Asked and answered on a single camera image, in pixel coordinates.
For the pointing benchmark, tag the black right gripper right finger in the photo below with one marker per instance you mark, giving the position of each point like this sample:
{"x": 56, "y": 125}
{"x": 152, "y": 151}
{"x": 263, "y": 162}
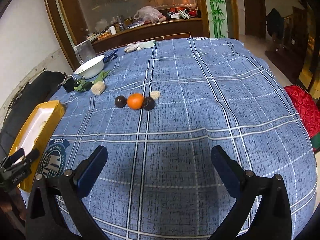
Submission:
{"x": 262, "y": 208}

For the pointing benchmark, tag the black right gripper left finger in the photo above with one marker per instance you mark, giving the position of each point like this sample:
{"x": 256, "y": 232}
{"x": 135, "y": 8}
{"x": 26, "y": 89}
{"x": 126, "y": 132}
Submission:
{"x": 44, "y": 217}

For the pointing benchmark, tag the orange mandarin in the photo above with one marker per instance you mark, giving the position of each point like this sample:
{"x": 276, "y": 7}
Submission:
{"x": 135, "y": 101}

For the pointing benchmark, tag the small beige foam chunk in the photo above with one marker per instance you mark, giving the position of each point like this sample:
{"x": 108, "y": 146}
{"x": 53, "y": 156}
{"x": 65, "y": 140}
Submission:
{"x": 155, "y": 94}

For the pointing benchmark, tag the round blue logo sticker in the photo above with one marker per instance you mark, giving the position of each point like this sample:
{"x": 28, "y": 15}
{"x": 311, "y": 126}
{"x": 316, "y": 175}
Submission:
{"x": 53, "y": 160}

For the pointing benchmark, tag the yellow cardboard box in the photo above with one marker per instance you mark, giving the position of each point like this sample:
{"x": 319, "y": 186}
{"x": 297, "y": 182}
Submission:
{"x": 35, "y": 134}

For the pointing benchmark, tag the black binder clip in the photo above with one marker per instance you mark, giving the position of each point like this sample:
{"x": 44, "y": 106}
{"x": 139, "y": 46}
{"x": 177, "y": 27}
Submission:
{"x": 68, "y": 83}

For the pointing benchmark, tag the green artificial leaves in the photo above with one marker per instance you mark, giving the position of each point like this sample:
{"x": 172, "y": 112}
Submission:
{"x": 84, "y": 85}

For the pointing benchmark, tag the beige foam cube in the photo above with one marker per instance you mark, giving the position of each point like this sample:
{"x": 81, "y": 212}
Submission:
{"x": 98, "y": 88}

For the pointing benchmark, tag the red quilted cushion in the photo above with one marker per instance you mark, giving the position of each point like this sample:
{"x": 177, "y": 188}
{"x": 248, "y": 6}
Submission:
{"x": 308, "y": 111}

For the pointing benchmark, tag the white bowl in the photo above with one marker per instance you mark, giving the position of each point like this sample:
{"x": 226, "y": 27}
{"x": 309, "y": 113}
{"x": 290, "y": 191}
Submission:
{"x": 91, "y": 68}

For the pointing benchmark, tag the dark plum left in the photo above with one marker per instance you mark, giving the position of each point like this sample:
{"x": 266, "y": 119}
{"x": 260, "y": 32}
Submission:
{"x": 120, "y": 101}

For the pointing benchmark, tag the dark plum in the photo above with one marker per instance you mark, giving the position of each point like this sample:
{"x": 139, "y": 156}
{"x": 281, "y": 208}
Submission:
{"x": 148, "y": 103}
{"x": 120, "y": 101}

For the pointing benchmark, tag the clear plastic jug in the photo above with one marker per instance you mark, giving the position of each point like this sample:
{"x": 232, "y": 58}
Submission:
{"x": 84, "y": 51}

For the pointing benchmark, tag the dark plum right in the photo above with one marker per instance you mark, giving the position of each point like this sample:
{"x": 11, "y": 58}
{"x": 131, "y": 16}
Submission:
{"x": 148, "y": 103}

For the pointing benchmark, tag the blue plaid tablecloth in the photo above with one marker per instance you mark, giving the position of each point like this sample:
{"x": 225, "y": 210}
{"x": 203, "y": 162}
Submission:
{"x": 159, "y": 181}

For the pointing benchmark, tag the blue scissors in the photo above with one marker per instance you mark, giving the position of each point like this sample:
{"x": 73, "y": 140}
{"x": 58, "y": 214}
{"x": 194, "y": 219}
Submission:
{"x": 110, "y": 55}

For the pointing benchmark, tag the white paper cup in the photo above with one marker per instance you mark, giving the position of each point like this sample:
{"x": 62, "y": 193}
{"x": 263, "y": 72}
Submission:
{"x": 113, "y": 30}

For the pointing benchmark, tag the white work gloves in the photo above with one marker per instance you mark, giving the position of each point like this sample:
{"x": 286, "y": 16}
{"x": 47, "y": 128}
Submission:
{"x": 137, "y": 46}

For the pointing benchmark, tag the dark jacket on chair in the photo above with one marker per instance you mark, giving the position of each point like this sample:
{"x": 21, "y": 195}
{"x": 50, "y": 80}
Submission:
{"x": 275, "y": 24}

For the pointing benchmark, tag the pink plastic bag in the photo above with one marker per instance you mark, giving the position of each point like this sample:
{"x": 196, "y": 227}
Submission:
{"x": 149, "y": 13}

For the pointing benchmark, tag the wooden counter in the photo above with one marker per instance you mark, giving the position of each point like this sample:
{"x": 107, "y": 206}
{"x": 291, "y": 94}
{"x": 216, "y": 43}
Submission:
{"x": 173, "y": 29}

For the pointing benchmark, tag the bamboo painted pillar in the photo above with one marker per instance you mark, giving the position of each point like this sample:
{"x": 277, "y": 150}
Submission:
{"x": 217, "y": 17}

